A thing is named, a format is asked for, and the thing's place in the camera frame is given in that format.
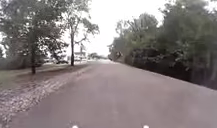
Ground pale building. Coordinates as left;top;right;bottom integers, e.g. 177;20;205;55
73;44;89;63

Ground reddish grey asphalt path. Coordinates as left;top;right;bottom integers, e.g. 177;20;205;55
5;61;217;128

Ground dense trees and bushes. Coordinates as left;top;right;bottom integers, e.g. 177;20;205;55
107;0;217;92

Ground row of trees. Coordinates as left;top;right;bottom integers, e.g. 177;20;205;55
0;0;100;75

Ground dirt and gravel verge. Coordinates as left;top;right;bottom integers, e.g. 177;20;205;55
0;63;97;128

